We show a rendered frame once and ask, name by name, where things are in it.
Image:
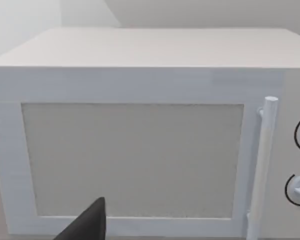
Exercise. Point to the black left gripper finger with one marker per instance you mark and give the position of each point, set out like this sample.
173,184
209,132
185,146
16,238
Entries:
90,222

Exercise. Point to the pale microwave door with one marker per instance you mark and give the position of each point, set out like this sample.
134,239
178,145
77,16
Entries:
132,160

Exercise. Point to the pale microwave oven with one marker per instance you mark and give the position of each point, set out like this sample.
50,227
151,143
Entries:
150,50

